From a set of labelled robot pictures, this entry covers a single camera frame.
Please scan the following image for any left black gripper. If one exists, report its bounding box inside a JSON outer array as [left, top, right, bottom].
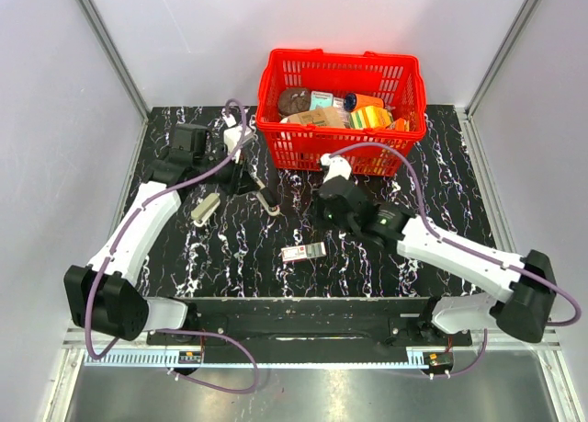
[[195, 145, 261, 198]]

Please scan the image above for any beige staple remover tool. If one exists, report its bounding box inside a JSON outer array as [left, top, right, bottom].
[[255, 187, 280, 217]]

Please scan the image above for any beige stapler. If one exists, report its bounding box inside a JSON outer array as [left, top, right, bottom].
[[190, 193, 221, 227]]

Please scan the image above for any small staples box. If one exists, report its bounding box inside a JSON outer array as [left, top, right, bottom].
[[281, 242, 326, 262]]

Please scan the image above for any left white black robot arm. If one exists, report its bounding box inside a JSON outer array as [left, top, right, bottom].
[[64, 124, 256, 345]]

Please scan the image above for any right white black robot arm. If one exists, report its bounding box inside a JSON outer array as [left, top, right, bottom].
[[312, 177, 556, 345]]

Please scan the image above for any brown cardboard box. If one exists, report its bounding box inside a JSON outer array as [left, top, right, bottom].
[[280, 107, 347, 129]]

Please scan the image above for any yellow green striped box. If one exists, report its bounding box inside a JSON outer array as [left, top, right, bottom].
[[350, 106, 392, 129]]

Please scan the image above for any brown round cookie pack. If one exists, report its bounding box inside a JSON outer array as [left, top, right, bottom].
[[277, 87, 311, 118]]

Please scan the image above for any orange small packet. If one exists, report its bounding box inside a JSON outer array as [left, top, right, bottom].
[[388, 118, 410, 132]]

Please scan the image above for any orange bottle blue cap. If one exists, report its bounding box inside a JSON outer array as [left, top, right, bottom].
[[344, 93, 384, 112]]

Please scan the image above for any light blue small box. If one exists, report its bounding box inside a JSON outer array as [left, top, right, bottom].
[[310, 91, 334, 110]]

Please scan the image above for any red plastic shopping basket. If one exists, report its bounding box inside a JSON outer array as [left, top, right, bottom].
[[256, 49, 427, 171]]

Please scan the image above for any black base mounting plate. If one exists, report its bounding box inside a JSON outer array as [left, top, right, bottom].
[[146, 297, 472, 349]]

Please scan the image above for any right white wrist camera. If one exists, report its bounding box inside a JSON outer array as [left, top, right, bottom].
[[320, 154, 352, 183]]

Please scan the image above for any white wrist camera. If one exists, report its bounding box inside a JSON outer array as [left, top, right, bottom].
[[222, 115, 254, 154], [320, 154, 352, 183]]

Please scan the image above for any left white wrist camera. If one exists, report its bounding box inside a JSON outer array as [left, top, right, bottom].
[[222, 115, 254, 154]]

